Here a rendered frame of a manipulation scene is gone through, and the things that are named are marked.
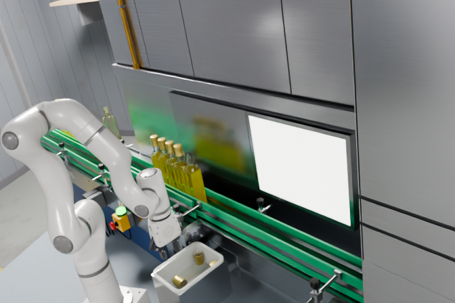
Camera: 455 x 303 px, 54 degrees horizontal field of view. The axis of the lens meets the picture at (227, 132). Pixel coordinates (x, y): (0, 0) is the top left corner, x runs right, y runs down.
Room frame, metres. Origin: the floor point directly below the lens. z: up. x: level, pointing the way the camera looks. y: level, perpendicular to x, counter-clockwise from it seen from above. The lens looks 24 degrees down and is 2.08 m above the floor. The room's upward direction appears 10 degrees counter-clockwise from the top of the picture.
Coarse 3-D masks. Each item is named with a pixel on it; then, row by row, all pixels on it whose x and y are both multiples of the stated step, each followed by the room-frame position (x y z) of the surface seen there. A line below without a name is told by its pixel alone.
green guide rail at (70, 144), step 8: (48, 136) 2.69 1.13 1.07; (56, 136) 2.56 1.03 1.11; (64, 136) 2.47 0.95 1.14; (64, 144) 2.49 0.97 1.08; (72, 144) 2.38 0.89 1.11; (80, 144) 2.31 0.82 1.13; (80, 152) 2.32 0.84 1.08; (88, 152) 2.22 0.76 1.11; (96, 160) 2.17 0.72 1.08; (104, 168) 2.11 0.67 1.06; (168, 192) 1.64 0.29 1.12; (176, 200) 1.60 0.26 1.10; (184, 200) 1.55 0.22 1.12; (184, 208) 1.56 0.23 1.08; (192, 216) 1.52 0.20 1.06
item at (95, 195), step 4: (88, 192) 1.98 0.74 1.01; (92, 192) 1.97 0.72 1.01; (96, 192) 1.97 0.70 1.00; (100, 192) 1.96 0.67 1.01; (84, 196) 1.94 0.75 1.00; (88, 196) 1.94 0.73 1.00; (92, 196) 1.93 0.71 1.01; (96, 196) 1.93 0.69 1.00; (100, 196) 1.94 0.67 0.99; (96, 200) 1.93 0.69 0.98; (100, 200) 1.94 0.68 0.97; (104, 200) 1.95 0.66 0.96; (100, 204) 1.93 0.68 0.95; (104, 204) 1.95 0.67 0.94
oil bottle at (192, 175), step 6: (186, 168) 1.57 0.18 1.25; (192, 168) 1.56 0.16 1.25; (198, 168) 1.58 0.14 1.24; (186, 174) 1.57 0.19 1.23; (192, 174) 1.56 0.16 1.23; (198, 174) 1.58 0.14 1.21; (186, 180) 1.58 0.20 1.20; (192, 180) 1.55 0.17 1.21; (198, 180) 1.57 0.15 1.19; (186, 186) 1.59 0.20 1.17; (192, 186) 1.55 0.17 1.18; (198, 186) 1.57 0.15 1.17; (192, 192) 1.56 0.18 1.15; (198, 192) 1.56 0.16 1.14; (204, 192) 1.58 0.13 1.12; (198, 198) 1.56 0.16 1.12; (204, 198) 1.58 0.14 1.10
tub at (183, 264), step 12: (180, 252) 1.37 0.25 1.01; (192, 252) 1.40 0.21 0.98; (204, 252) 1.38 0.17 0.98; (216, 252) 1.33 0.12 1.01; (168, 264) 1.33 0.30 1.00; (180, 264) 1.36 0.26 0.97; (192, 264) 1.38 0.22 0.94; (204, 264) 1.37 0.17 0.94; (216, 264) 1.27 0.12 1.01; (156, 276) 1.26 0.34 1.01; (168, 276) 1.32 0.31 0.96; (180, 276) 1.33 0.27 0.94; (192, 276) 1.31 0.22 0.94
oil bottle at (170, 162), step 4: (168, 160) 1.67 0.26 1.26; (172, 160) 1.66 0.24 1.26; (176, 160) 1.66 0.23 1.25; (168, 164) 1.67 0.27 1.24; (172, 164) 1.65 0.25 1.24; (168, 168) 1.67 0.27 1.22; (172, 168) 1.65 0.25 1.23; (168, 172) 1.68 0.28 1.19; (172, 172) 1.65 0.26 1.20; (172, 176) 1.66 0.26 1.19; (172, 180) 1.66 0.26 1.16; (176, 180) 1.64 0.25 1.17; (172, 184) 1.67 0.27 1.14; (176, 184) 1.64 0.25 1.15
